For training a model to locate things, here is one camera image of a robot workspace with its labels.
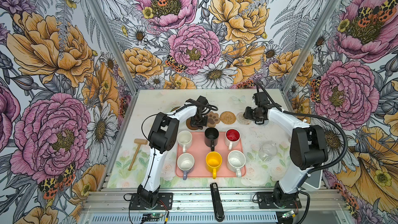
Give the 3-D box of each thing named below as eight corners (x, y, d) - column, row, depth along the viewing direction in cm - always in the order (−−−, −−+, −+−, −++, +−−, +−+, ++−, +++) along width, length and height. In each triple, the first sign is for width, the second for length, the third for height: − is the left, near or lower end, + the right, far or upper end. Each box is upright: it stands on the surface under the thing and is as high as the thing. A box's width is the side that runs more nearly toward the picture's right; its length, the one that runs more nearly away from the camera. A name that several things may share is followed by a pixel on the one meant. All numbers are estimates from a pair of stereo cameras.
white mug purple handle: (177, 181, 82) (175, 176, 75) (179, 159, 89) (177, 152, 83) (193, 181, 82) (193, 176, 75) (194, 159, 89) (194, 152, 83)
